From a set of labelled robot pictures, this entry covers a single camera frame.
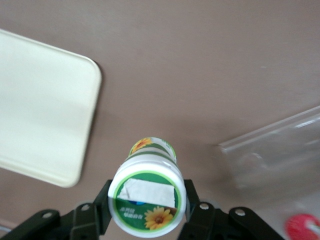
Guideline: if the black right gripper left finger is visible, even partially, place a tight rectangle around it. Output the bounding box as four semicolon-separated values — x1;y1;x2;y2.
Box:
0;179;118;240

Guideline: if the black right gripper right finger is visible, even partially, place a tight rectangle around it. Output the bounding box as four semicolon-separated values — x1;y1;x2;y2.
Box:
176;179;286;240

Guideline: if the green gum bottle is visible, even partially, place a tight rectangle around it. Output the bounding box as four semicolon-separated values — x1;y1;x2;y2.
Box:
107;136;187;237

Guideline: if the red gum bottle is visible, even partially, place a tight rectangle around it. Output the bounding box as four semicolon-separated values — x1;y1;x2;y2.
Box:
284;214;320;240

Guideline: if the cream plastic tray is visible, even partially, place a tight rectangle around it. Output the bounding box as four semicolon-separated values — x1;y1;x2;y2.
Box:
0;28;103;189

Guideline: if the clear acrylic tiered shelf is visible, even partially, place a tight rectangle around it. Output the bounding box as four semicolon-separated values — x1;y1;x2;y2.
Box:
218;106;320;226

